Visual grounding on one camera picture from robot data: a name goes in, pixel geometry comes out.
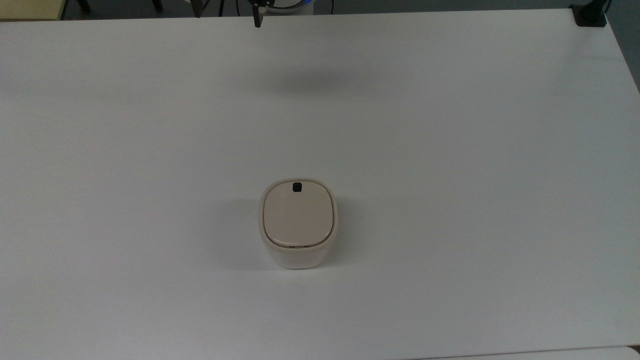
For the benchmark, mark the black lid push button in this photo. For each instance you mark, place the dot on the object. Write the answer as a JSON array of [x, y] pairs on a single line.
[[297, 187]]

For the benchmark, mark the light wooden cabinet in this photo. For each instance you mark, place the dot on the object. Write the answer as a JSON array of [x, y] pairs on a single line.
[[30, 9]]

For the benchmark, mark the beige plastic trash bin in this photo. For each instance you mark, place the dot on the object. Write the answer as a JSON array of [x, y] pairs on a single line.
[[297, 257]]

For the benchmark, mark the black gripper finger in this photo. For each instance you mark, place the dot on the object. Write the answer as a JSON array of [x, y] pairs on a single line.
[[256, 17], [260, 12]]

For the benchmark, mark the black tripod leg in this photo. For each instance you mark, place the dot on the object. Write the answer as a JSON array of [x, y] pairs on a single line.
[[157, 4], [200, 7], [84, 5]]

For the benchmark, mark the beige trash bin lid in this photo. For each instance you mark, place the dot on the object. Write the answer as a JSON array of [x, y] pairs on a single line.
[[298, 218]]

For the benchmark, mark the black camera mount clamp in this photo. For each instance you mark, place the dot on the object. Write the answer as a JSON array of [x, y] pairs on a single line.
[[590, 15]]

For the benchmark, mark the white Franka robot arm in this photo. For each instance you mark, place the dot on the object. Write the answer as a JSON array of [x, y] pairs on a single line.
[[292, 3]]

